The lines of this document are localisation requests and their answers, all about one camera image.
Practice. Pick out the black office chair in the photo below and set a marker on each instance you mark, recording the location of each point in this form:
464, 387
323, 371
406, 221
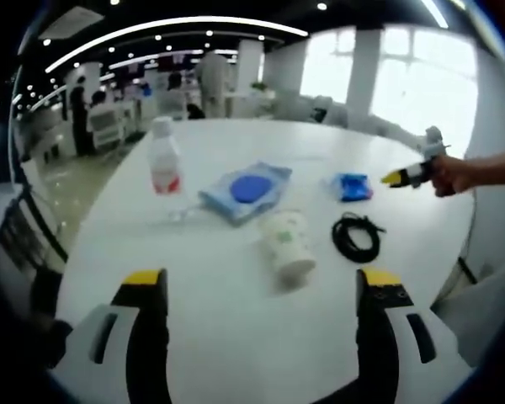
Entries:
322, 111

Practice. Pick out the white table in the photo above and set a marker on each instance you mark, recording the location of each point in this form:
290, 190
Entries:
219, 303

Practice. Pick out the white paper cup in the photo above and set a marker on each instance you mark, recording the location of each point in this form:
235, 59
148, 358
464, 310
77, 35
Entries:
286, 244

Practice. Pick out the person's right hand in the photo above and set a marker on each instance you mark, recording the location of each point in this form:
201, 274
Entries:
454, 177

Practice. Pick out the ceiling air vent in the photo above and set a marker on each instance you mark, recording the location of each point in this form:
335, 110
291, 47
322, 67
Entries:
71, 23

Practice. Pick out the curved ceiling light strip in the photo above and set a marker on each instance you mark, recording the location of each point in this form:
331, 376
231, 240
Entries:
193, 19

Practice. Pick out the clear plastic bottle red label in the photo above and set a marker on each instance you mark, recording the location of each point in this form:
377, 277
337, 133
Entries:
164, 168

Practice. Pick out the person's grey clothing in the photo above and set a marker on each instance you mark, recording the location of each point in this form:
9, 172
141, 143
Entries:
488, 320

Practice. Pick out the blue snack packet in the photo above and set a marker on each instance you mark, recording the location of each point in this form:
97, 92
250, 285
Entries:
353, 187

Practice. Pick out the blue wet wipes pack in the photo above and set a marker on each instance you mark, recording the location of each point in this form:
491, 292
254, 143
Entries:
248, 189

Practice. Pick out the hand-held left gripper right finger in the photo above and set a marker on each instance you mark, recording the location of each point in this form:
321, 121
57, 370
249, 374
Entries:
387, 336

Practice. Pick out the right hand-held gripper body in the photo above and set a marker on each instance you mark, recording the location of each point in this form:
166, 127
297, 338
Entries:
431, 155

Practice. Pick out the window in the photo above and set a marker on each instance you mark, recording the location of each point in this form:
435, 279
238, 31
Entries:
425, 84

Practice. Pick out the green potted plant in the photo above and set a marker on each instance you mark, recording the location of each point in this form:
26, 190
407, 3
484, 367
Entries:
262, 87

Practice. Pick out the black metal frame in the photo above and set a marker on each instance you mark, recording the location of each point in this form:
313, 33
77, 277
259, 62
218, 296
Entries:
46, 223

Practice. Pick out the clear plastic wrapper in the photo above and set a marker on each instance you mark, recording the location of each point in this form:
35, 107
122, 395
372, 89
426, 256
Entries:
181, 214

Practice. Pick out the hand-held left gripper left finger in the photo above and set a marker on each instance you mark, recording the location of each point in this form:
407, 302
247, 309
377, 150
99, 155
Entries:
109, 336

